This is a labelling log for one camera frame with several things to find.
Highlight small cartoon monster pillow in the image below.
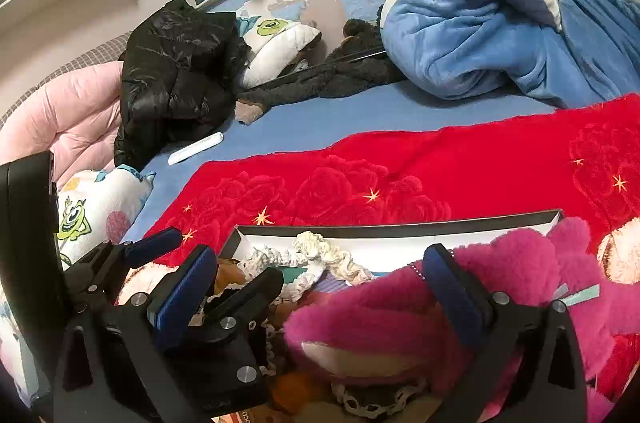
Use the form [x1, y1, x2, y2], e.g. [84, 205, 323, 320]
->
[235, 16, 321, 89]

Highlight large cartoon monster pillow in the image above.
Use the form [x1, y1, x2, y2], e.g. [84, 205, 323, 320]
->
[0, 168, 156, 404]

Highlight blue cartoon quilt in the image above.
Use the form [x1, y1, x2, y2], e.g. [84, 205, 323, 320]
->
[357, 0, 640, 109]

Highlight pink duvet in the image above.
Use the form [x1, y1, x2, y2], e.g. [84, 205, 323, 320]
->
[0, 63, 126, 184]

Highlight black puffer jacket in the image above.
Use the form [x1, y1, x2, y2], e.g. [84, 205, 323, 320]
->
[114, 0, 251, 169]

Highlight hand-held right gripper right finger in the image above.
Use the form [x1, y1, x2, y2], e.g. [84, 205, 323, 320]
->
[422, 244, 590, 423]

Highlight magenta plush toy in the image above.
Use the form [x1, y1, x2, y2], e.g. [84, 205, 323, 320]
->
[282, 217, 640, 404]

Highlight grey checked sofa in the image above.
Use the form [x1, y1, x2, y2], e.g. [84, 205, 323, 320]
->
[0, 30, 133, 129]

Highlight white tube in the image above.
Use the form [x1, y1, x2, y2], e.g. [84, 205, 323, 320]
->
[167, 132, 224, 165]

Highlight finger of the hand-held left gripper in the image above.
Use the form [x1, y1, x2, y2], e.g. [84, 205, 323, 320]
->
[167, 267, 286, 410]
[65, 227, 183, 304]

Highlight dark brown garment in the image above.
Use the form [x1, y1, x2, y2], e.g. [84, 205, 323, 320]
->
[235, 6, 406, 124]

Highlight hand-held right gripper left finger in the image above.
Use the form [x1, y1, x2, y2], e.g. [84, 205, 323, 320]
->
[52, 244, 221, 423]

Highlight red bear print blanket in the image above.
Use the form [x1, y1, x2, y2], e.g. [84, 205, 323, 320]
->
[115, 93, 640, 423]

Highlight orange ball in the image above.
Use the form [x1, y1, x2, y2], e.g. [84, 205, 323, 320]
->
[272, 370, 326, 411]

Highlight brown furry toy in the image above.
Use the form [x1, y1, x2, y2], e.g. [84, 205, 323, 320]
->
[215, 258, 251, 294]

